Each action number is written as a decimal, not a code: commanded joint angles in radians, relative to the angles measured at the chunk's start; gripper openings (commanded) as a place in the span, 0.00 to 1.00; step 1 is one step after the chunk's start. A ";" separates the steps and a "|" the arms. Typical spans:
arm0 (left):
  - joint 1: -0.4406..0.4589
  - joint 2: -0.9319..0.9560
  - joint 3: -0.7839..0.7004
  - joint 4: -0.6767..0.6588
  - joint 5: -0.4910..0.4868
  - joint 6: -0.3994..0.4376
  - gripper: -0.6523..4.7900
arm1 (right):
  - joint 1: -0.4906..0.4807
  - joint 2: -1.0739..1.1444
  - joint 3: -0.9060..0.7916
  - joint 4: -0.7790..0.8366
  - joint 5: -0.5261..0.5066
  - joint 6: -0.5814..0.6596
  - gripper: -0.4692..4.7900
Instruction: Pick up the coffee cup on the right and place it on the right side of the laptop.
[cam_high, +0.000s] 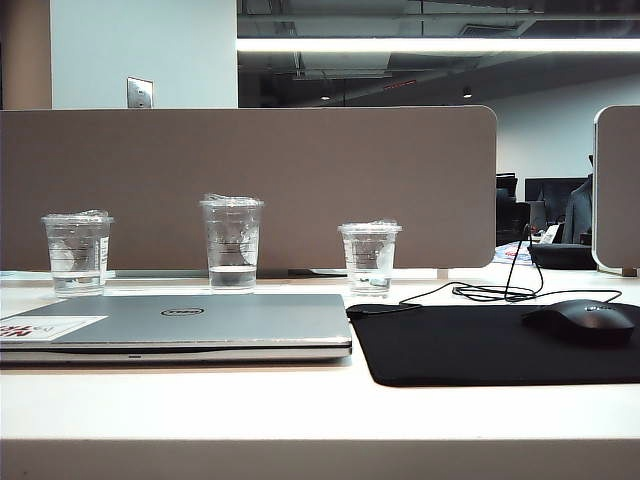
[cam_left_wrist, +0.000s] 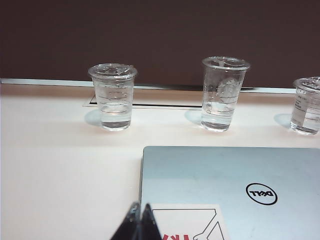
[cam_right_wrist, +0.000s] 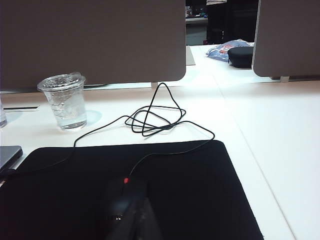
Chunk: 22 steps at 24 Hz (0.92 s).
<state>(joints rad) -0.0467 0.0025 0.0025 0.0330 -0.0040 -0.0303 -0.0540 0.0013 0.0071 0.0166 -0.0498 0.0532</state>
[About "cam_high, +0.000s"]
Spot short clear plastic lidded cup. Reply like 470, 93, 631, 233
337, 219, 404, 297

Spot tall clear plastic lidded cup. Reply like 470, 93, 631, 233
198, 192, 266, 291

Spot silver Dell laptop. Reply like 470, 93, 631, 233
0, 293, 354, 366

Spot clear plastic cup, side label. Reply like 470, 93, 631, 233
40, 209, 117, 299

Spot flat grey desk plate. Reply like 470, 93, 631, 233
287, 268, 349, 279

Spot wide brown desk divider panel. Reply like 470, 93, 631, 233
0, 104, 499, 279

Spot black mouse pad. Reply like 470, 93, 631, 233
345, 302, 640, 387

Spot red and blue printed paper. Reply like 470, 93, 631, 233
494, 241, 536, 266

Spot black office chair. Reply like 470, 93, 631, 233
496, 172, 531, 246

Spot long white ceiling light strip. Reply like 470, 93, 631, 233
236, 37, 640, 53

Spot black background monitor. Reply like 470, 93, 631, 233
524, 177, 591, 231

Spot black fabric pouch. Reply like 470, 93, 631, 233
527, 242, 599, 271

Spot grey jacket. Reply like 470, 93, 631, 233
563, 174, 595, 246

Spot black computer mouse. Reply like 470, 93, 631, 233
522, 298, 636, 346

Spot white and red sticker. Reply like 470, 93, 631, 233
0, 314, 109, 342

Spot narrow brown desk divider panel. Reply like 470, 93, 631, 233
592, 104, 640, 276

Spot thin black mouse cable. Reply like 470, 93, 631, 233
399, 224, 626, 306

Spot metal wall switch plate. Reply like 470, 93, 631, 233
126, 76, 155, 109

